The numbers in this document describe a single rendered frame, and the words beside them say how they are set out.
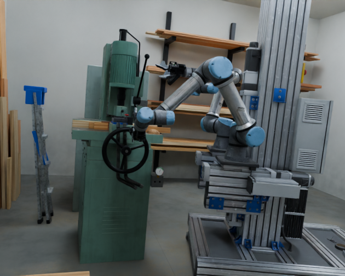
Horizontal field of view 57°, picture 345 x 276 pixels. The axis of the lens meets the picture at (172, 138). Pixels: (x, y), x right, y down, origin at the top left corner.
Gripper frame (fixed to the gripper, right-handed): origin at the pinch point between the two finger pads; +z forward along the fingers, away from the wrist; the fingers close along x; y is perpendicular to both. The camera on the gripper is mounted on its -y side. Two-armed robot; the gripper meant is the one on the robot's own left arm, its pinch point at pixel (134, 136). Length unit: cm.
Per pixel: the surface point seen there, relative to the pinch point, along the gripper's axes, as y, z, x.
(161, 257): 68, 68, 25
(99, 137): -8.4, 22.0, -19.2
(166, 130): -19, 36, 30
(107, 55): -74, 25, -12
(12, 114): -78, 135, -95
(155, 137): -8.7, 23.4, 17.8
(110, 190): 23.2, 39.8, -12.5
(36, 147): -29, 95, -67
